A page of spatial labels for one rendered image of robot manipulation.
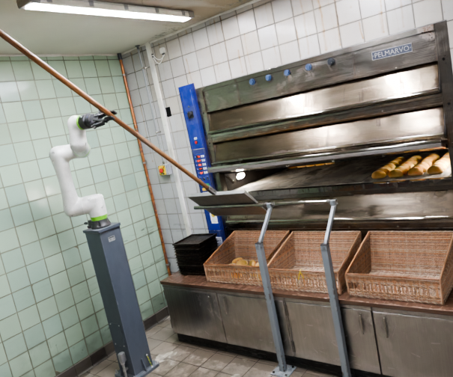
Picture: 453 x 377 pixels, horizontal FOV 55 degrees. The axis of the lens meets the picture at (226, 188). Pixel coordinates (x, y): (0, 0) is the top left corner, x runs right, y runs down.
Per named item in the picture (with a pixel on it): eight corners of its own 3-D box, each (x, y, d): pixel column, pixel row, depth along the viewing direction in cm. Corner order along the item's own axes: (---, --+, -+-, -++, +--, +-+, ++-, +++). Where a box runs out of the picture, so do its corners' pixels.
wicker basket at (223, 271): (239, 259, 386) (233, 230, 382) (296, 262, 351) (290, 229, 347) (205, 282, 348) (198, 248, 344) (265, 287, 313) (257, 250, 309)
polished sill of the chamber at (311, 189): (227, 197, 384) (227, 192, 384) (454, 182, 272) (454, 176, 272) (223, 198, 380) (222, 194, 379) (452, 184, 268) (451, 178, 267)
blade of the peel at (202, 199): (244, 193, 305) (245, 189, 307) (186, 197, 340) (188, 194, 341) (270, 214, 330) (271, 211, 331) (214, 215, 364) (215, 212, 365)
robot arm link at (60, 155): (66, 216, 330) (47, 146, 316) (88, 211, 334) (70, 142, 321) (65, 221, 318) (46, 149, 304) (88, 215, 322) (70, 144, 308)
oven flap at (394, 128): (216, 165, 374) (217, 142, 377) (445, 136, 263) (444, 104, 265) (213, 164, 371) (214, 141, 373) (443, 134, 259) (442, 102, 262)
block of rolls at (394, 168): (394, 163, 360) (394, 156, 359) (460, 157, 330) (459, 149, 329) (369, 179, 313) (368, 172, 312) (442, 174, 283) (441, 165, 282)
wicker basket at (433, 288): (373, 267, 310) (368, 230, 306) (462, 271, 275) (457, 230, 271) (347, 296, 273) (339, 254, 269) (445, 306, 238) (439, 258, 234)
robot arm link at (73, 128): (62, 116, 275) (78, 117, 283) (64, 136, 275) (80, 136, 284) (75, 112, 266) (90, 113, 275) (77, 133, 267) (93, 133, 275)
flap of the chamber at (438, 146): (207, 173, 364) (222, 173, 380) (441, 146, 253) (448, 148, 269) (207, 170, 364) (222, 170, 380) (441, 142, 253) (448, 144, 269)
